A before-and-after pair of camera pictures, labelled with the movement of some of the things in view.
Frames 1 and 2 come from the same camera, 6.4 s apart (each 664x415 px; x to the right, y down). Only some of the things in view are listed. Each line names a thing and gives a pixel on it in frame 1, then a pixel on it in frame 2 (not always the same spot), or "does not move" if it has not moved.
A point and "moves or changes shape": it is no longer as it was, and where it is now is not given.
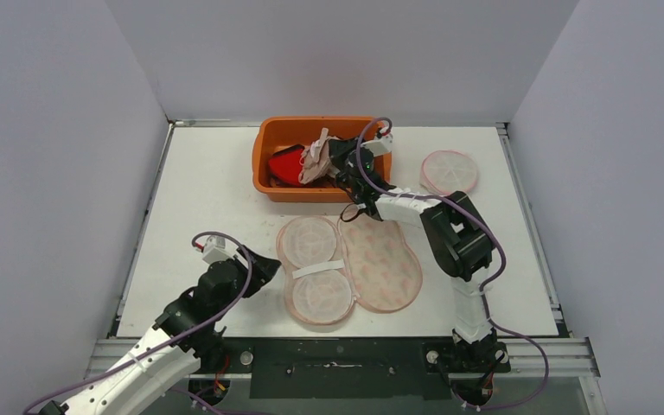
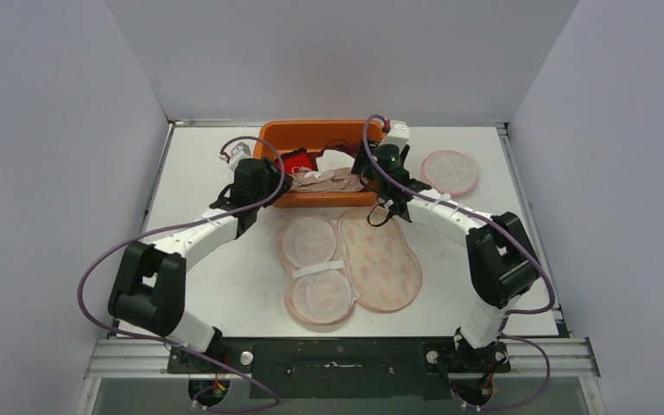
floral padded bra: x=325 y=268 does not move
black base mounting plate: x=356 y=368 does not move
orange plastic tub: x=274 y=132 moves or changes shape
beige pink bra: x=315 y=164 moves or changes shape
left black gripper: x=262 y=270 -> x=275 y=177
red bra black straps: x=284 y=166 moves or changes shape
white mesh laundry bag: x=445 y=171 does not move
